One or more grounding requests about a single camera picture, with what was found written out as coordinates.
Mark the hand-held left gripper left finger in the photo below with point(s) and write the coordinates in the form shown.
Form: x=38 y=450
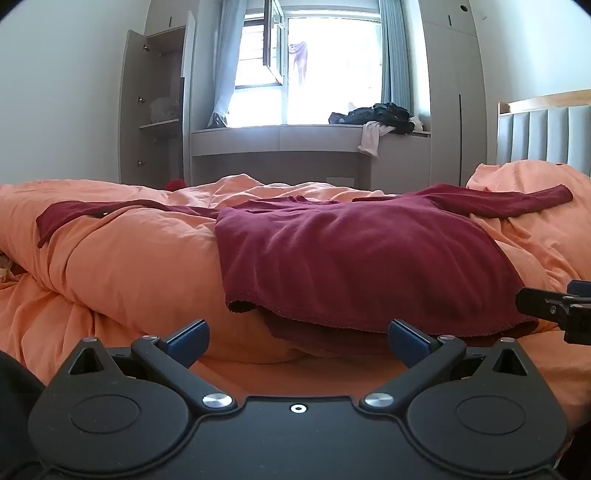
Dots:
x=187 y=342

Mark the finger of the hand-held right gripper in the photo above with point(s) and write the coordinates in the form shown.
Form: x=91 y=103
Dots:
x=581 y=287
x=535 y=302

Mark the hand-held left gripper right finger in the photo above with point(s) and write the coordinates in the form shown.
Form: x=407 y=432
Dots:
x=407 y=340

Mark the maroon long-sleeve shirt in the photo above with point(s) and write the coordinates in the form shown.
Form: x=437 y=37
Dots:
x=346 y=258

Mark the pile of dark clothes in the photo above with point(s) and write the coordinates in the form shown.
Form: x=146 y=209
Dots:
x=378 y=115

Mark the orange duvet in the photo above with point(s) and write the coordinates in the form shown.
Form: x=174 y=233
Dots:
x=129 y=258

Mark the red object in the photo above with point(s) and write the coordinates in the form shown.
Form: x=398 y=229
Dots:
x=175 y=184

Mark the grey padded headboard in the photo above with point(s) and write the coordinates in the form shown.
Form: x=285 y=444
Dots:
x=540 y=134

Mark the tall grey wardrobe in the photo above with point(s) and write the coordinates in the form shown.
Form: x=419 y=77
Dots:
x=455 y=138

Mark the open grey wardrobe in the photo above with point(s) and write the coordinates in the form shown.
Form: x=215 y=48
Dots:
x=157 y=147

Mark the white cloth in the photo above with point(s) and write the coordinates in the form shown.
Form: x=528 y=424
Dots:
x=371 y=138

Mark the clear plastic bag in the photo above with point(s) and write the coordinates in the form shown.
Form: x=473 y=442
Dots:
x=162 y=110

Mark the light blue curtain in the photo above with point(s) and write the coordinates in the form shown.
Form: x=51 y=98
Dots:
x=395 y=60
x=226 y=69

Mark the window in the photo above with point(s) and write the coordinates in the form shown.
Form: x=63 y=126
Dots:
x=332 y=69

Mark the hanging pink garment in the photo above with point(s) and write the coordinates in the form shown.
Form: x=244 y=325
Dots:
x=301 y=60

